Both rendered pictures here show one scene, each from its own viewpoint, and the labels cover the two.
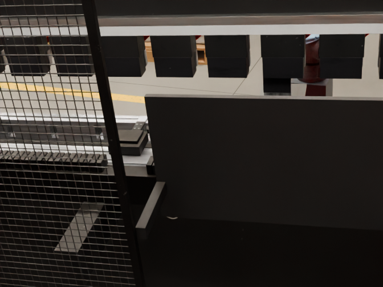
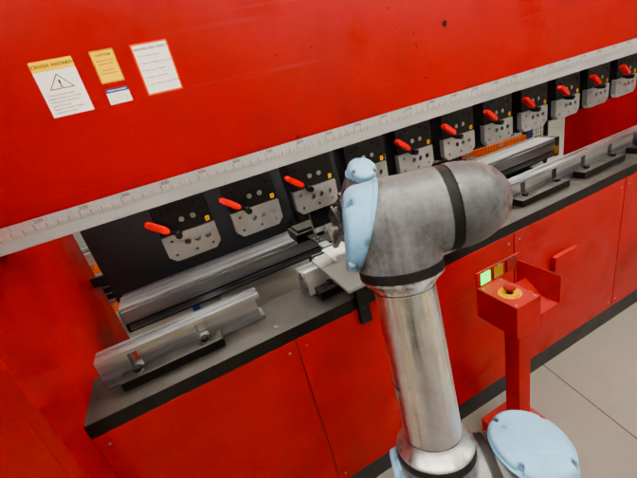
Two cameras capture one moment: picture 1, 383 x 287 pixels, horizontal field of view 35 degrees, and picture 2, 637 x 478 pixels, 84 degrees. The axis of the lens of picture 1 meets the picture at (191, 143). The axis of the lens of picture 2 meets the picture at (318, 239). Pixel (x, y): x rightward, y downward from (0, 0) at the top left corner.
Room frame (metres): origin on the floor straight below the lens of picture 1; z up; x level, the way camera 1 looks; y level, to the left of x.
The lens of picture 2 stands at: (2.94, -1.03, 1.54)
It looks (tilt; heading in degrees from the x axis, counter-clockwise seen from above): 23 degrees down; 145
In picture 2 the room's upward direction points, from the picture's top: 14 degrees counter-clockwise
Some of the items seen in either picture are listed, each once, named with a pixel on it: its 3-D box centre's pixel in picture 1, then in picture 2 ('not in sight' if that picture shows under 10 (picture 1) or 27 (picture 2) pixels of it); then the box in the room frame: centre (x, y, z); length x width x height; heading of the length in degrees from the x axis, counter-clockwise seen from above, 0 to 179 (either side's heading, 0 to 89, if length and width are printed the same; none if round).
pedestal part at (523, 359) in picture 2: not in sight; (518, 372); (2.49, 0.03, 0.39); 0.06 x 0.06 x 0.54; 74
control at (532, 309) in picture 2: not in sight; (517, 293); (2.49, 0.03, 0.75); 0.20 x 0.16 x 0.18; 74
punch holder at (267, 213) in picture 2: (341, 52); (250, 202); (1.97, -0.55, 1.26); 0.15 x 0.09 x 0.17; 74
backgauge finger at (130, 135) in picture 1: (134, 131); not in sight; (2.01, 0.21, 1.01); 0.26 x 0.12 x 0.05; 164
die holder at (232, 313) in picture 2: not in sight; (186, 334); (1.87, -0.87, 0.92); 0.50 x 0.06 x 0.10; 74
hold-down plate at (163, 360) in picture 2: not in sight; (174, 358); (1.92, -0.93, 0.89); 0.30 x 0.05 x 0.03; 74
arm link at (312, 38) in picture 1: (313, 45); (527, 466); (2.79, -0.65, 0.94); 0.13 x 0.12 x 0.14; 51
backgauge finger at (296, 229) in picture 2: not in sight; (312, 234); (1.87, -0.29, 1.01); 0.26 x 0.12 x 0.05; 164
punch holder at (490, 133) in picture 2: (74, 52); (489, 119); (2.24, 0.41, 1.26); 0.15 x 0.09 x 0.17; 74
